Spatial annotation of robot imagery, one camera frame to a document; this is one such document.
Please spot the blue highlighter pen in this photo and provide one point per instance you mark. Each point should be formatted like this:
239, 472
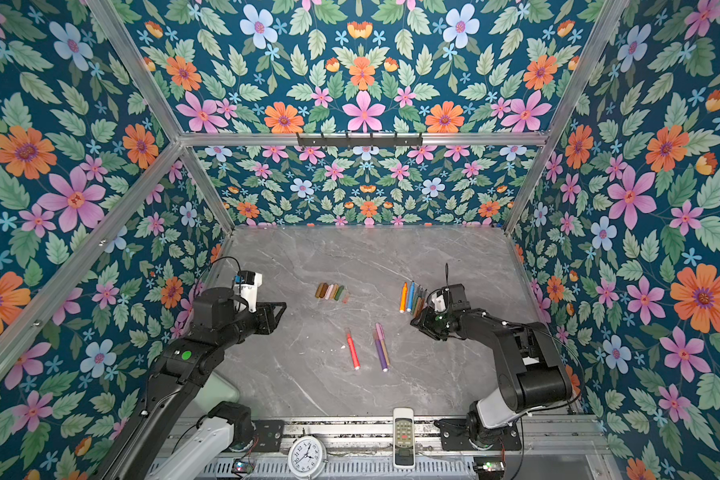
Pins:
410, 296

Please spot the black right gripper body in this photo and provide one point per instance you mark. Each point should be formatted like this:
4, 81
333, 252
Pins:
437, 323

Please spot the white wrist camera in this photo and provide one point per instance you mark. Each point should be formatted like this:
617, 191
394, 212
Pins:
247, 284
439, 303

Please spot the black hook rail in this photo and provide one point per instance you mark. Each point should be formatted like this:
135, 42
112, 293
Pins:
347, 140

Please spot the green fountain pen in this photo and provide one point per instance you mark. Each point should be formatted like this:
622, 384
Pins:
415, 299

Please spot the purple highlighter pen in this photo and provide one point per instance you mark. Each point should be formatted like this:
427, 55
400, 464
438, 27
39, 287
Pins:
381, 355

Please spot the white analog clock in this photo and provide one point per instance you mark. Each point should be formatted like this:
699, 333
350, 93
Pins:
307, 457

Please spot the pink highlighter pen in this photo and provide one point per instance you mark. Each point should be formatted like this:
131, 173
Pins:
353, 351

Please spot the tan brown pen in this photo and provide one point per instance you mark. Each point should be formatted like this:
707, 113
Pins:
419, 301

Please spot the lilac cap beige pen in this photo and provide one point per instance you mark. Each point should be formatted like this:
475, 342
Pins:
381, 341

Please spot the white remote control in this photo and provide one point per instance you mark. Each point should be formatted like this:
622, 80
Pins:
403, 438

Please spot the orange highlighter pen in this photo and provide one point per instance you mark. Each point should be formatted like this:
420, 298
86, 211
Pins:
404, 298

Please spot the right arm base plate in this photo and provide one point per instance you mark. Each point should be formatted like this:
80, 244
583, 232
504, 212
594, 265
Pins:
468, 434

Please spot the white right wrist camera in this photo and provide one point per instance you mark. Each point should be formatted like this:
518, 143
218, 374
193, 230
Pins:
439, 303

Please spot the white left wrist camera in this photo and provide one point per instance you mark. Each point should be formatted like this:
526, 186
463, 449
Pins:
247, 284

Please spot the pale green sponge block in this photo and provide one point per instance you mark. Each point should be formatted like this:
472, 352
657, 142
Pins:
217, 389

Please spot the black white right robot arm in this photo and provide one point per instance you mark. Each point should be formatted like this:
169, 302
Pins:
531, 375

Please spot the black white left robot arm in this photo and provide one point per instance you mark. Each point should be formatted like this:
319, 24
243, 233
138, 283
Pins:
221, 320

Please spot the green pen cap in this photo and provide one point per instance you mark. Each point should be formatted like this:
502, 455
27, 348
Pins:
338, 292

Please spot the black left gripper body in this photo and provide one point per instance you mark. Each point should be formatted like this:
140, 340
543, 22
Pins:
263, 321

